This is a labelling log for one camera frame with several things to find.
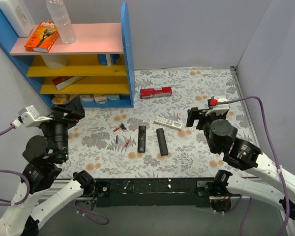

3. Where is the black remote with back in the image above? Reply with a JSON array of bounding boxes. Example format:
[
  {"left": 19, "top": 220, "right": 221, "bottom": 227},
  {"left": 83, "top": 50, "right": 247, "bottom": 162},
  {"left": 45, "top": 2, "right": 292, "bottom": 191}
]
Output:
[{"left": 156, "top": 128, "right": 169, "bottom": 156}]

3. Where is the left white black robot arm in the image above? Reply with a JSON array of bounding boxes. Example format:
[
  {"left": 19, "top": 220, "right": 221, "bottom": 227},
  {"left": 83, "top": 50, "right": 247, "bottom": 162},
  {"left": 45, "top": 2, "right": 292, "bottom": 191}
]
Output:
[{"left": 0, "top": 95, "right": 95, "bottom": 236}]

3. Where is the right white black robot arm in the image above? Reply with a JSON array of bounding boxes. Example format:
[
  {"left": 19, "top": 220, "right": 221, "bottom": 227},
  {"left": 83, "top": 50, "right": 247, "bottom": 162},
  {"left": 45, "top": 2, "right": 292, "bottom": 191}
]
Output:
[{"left": 186, "top": 108, "right": 295, "bottom": 221}]

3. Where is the white air conditioner remote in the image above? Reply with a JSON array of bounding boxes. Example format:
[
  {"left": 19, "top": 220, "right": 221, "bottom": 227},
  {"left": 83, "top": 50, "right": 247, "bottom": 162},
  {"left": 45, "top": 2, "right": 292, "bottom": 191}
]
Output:
[{"left": 154, "top": 117, "right": 182, "bottom": 130}]

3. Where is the black slim remote control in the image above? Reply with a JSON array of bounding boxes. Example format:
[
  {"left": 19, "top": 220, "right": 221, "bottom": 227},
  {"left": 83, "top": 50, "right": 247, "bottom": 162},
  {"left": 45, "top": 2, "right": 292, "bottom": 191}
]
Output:
[{"left": 137, "top": 125, "right": 146, "bottom": 153}]

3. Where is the orange yellow small box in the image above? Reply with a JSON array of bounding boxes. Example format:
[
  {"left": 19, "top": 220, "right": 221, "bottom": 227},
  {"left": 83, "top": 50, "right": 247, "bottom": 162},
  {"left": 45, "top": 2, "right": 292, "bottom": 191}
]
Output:
[{"left": 51, "top": 94, "right": 70, "bottom": 105}]

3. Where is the white red small box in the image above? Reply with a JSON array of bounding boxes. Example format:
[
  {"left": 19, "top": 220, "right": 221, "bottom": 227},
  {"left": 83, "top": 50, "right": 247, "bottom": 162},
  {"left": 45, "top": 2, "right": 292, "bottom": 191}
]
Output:
[{"left": 93, "top": 94, "right": 108, "bottom": 104}]

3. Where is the red white flat box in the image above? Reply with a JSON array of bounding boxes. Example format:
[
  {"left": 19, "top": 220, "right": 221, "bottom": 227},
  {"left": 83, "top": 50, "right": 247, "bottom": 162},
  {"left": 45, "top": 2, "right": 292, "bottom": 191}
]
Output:
[{"left": 52, "top": 76, "right": 84, "bottom": 90}]

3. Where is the red rectangular box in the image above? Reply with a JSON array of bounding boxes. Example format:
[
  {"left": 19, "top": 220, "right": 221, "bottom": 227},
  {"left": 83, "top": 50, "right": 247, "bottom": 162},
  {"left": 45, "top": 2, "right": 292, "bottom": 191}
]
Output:
[{"left": 140, "top": 87, "right": 173, "bottom": 99}]

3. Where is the blue white small box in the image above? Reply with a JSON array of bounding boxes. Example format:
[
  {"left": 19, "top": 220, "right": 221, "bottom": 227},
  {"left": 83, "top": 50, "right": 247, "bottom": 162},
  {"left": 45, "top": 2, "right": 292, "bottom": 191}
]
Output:
[{"left": 106, "top": 94, "right": 120, "bottom": 101}]

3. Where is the blue multicolour shelf unit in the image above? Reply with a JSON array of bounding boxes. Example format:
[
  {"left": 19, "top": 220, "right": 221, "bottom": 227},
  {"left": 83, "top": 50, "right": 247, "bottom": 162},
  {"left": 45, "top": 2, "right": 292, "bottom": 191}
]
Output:
[{"left": 0, "top": 2, "right": 135, "bottom": 108}]

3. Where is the white cylinder container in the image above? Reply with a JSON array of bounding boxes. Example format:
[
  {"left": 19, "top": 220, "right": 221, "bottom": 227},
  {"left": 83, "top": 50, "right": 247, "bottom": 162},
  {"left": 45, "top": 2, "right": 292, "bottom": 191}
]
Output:
[{"left": 41, "top": 55, "right": 69, "bottom": 69}]

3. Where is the floral patterned table mat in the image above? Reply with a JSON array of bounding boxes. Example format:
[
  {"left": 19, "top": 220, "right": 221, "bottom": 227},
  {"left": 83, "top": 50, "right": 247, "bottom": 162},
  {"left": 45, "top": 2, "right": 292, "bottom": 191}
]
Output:
[{"left": 59, "top": 69, "right": 246, "bottom": 179}]

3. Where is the clear plastic water bottle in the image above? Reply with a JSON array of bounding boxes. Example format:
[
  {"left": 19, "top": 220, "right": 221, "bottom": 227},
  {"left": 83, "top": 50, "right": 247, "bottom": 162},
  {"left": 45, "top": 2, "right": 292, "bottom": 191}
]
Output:
[{"left": 46, "top": 0, "right": 77, "bottom": 44}]

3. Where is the orange razor box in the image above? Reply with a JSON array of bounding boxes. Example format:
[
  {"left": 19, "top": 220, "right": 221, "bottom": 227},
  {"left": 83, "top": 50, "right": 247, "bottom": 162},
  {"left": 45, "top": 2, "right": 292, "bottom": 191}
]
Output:
[{"left": 24, "top": 21, "right": 59, "bottom": 53}]

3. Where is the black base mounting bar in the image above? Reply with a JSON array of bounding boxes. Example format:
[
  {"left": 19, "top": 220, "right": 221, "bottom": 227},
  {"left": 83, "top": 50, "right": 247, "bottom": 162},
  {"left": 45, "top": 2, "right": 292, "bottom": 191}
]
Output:
[{"left": 75, "top": 178, "right": 232, "bottom": 212}]

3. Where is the white plastic bottle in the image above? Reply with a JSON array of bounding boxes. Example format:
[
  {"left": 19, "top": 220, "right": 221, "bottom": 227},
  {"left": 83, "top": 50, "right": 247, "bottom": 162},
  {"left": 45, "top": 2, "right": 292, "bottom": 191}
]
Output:
[{"left": 0, "top": 0, "right": 33, "bottom": 38}]

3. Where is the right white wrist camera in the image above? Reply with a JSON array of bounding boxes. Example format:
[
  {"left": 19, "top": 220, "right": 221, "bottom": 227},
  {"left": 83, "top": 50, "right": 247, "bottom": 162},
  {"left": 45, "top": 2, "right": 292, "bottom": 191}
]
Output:
[{"left": 205, "top": 95, "right": 230, "bottom": 117}]

